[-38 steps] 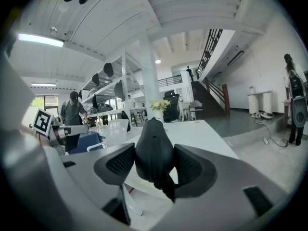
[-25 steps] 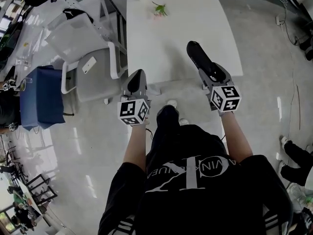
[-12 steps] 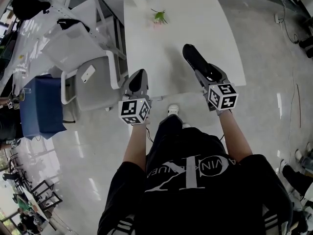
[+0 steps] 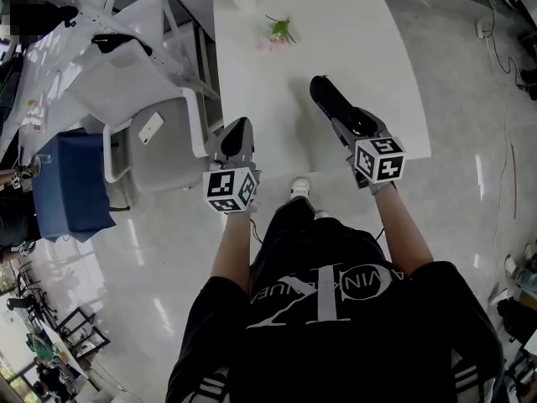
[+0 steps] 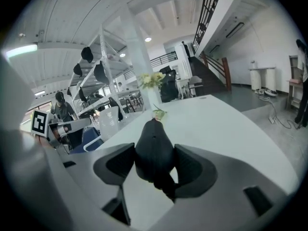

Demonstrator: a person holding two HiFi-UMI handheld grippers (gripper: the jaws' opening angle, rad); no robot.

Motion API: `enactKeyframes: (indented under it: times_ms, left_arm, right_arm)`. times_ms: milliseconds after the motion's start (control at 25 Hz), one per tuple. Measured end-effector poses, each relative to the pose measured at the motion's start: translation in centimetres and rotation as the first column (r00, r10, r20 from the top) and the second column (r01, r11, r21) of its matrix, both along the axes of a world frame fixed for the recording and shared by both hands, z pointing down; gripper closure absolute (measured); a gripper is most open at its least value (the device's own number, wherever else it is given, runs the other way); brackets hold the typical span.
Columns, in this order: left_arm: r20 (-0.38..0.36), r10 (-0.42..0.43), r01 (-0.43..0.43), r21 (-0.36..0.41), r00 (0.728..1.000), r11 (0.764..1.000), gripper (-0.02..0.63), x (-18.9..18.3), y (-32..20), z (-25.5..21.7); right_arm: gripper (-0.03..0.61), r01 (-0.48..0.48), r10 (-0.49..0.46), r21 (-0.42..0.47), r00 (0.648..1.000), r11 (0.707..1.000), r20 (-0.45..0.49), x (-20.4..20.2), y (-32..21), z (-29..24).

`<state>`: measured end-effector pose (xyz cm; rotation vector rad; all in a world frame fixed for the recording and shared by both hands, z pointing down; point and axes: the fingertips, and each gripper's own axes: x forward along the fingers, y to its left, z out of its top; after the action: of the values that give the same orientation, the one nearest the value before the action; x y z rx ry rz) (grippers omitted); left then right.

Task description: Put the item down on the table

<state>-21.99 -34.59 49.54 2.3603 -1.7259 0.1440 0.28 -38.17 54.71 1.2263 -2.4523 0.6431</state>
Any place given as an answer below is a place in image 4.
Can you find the white shoe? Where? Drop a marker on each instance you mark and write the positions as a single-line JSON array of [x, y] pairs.
[[321, 214], [300, 187]]

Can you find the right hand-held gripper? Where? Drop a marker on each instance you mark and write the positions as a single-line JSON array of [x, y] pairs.
[[379, 158]]

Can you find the white metal frame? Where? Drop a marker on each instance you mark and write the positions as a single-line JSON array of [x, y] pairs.
[[180, 23]]

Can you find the pink flower with green leaves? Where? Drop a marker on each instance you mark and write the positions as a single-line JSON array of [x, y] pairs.
[[277, 32]]

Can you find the black bag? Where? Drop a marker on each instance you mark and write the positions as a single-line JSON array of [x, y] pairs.
[[518, 319]]

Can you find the grey white chair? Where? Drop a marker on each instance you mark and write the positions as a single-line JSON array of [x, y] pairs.
[[168, 158]]

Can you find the black printed t-shirt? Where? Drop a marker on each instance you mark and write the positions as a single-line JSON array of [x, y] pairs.
[[335, 330]]

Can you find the black trousers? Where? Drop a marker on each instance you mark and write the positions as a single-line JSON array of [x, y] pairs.
[[293, 233]]

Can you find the black cloth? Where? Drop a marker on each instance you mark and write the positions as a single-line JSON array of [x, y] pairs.
[[117, 42]]

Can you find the white power strip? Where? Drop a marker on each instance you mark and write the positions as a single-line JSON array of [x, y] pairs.
[[483, 27]]

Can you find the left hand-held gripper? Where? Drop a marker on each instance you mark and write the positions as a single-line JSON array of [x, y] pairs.
[[230, 187]]

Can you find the person's right forearm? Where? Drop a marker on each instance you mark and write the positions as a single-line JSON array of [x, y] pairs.
[[398, 233]]

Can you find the white table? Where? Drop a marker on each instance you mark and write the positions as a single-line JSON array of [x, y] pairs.
[[356, 36]]

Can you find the white phone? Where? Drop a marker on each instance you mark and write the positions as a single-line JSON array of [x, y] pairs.
[[151, 128]]

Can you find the clear cup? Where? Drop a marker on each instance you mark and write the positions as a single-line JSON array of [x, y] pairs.
[[43, 164]]

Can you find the person's left forearm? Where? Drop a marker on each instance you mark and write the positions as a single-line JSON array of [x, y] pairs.
[[233, 246]]

